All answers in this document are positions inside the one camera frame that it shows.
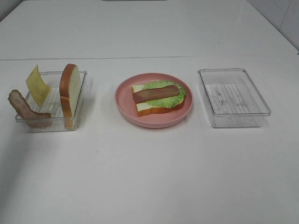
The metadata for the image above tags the right clear plastic container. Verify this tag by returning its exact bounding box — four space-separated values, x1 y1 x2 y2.
198 68 271 128

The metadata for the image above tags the wavy bacon strip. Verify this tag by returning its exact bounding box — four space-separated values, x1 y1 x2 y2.
8 90 51 128

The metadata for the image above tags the left clear plastic container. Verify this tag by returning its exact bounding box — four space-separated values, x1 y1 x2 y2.
15 70 88 133

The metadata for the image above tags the clear plastic container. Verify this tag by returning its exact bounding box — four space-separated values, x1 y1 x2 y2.
198 68 271 128
15 70 88 133

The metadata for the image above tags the yellow cheese slice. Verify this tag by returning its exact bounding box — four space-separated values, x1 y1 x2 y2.
26 65 51 105

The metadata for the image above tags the bread slice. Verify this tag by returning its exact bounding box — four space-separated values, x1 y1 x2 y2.
59 63 81 130
132 84 186 117

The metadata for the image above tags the green lettuce leaf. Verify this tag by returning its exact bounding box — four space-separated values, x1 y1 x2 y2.
142 80 186 108

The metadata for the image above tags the pink round plate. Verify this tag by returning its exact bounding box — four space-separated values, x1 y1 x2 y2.
114 73 193 128

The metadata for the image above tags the red ham slice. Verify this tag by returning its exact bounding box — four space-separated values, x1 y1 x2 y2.
133 85 180 104

